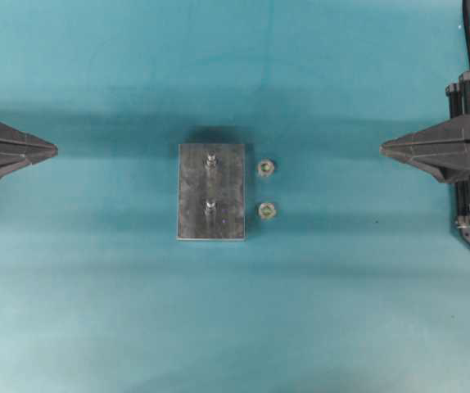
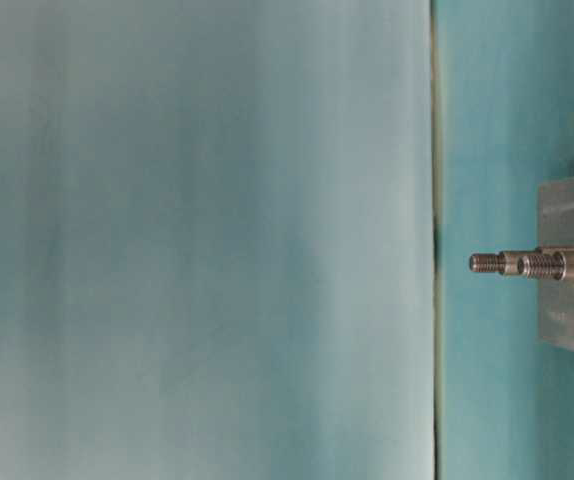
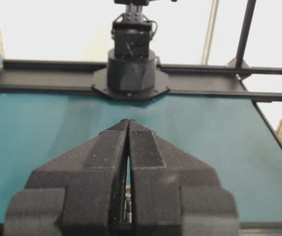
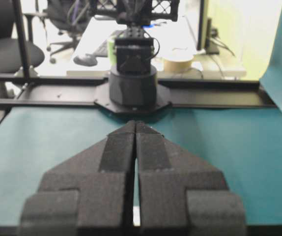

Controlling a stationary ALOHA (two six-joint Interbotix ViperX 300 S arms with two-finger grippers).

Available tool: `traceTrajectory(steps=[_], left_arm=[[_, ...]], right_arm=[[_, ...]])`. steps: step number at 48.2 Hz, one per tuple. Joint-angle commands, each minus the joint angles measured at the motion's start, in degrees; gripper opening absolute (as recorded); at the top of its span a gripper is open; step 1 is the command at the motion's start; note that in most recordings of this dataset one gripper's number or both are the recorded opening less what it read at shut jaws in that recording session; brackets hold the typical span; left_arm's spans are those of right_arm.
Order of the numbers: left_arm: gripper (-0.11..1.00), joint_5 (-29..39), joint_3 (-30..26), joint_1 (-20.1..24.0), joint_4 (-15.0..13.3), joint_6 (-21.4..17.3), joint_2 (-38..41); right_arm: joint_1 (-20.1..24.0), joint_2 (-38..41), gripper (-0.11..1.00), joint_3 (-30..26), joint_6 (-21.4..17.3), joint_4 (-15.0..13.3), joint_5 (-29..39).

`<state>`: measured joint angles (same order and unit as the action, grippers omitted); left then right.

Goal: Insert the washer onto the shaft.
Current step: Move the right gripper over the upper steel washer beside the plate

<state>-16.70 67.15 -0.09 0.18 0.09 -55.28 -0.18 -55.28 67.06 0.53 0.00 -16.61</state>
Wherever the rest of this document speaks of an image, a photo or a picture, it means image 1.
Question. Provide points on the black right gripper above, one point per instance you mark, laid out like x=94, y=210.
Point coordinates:
x=440, y=150

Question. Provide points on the upper metal shaft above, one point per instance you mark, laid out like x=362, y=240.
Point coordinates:
x=211, y=160

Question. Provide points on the metal shaft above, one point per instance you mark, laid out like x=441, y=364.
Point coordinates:
x=211, y=160
x=210, y=206

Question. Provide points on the lower metal shaft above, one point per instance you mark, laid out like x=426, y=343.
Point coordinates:
x=210, y=206

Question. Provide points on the grey metal base block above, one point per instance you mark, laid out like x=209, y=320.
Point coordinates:
x=225, y=183

